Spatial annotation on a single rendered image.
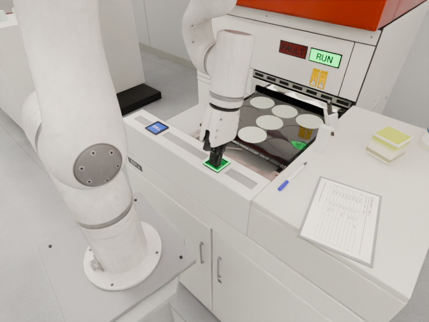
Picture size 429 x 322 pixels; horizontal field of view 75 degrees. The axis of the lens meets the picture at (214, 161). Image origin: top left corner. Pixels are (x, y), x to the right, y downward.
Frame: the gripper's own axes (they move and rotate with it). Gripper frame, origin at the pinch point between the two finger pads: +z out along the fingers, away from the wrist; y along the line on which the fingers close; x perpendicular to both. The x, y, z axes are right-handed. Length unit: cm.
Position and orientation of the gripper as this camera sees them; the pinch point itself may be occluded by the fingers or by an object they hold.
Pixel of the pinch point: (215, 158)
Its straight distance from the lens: 75.7
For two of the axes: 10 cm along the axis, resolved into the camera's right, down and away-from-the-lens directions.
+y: -6.6, 3.1, -6.9
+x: 7.4, 4.3, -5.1
